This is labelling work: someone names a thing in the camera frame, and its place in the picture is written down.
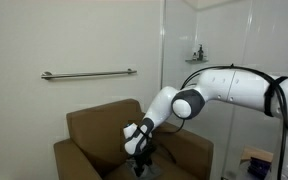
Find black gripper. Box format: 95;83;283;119
133;145;157;178

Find grey terry towel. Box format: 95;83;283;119
125;159;164;179

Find brown upholstered armchair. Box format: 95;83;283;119
53;98;215;180

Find cardboard box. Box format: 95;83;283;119
239;145;274;164

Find purple object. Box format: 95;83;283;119
247;156;272;180

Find glass corner shelf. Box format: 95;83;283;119
184;58;209;65

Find dark pump bottle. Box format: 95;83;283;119
197;43;205;62

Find glass shower panel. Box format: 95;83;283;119
160;0;254;180

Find chrome wall grab bar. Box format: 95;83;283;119
40;68;138;81

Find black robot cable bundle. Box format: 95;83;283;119
166;63;288;180

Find black velcro strap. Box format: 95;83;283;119
263;75;288;118

